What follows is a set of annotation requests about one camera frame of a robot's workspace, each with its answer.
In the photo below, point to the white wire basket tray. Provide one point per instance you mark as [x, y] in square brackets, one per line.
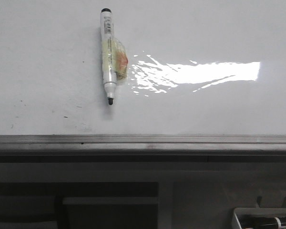
[259, 218]

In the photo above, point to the white whiteboard marker with tape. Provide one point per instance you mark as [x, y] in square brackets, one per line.
[114, 57]

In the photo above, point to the white whiteboard with metal frame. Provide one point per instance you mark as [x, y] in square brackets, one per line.
[206, 80]

